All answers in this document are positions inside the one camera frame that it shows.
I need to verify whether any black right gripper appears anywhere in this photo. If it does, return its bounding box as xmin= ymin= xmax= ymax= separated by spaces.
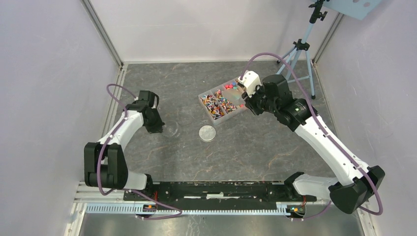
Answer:
xmin=241 ymin=83 xmax=278 ymax=116

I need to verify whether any clear round jar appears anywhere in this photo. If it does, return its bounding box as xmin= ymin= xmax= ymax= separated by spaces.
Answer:
xmin=162 ymin=120 xmax=180 ymax=138

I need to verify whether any clear plastic scoop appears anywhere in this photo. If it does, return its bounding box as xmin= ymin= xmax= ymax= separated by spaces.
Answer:
xmin=222 ymin=87 xmax=247 ymax=106

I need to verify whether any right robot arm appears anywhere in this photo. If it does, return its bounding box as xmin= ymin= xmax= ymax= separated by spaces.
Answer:
xmin=238 ymin=71 xmax=385 ymax=214

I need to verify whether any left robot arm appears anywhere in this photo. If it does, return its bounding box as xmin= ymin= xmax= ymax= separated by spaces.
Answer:
xmin=84 ymin=90 xmax=165 ymax=201

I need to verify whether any clear compartment candy tray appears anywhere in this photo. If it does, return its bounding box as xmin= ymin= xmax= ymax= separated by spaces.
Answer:
xmin=198 ymin=78 xmax=248 ymax=125

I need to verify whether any light blue perforated board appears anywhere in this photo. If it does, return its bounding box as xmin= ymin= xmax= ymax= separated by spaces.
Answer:
xmin=309 ymin=0 xmax=382 ymax=20

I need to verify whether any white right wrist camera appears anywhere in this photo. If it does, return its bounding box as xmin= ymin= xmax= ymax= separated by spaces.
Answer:
xmin=238 ymin=71 xmax=261 ymax=98

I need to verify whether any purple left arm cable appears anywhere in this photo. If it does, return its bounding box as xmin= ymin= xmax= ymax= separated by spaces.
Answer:
xmin=97 ymin=84 xmax=183 ymax=220

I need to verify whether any light blue camera tripod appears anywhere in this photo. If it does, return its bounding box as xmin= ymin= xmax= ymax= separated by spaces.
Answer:
xmin=282 ymin=0 xmax=328 ymax=99

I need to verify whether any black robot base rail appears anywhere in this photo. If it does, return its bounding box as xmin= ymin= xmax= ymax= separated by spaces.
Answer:
xmin=143 ymin=181 xmax=317 ymax=211

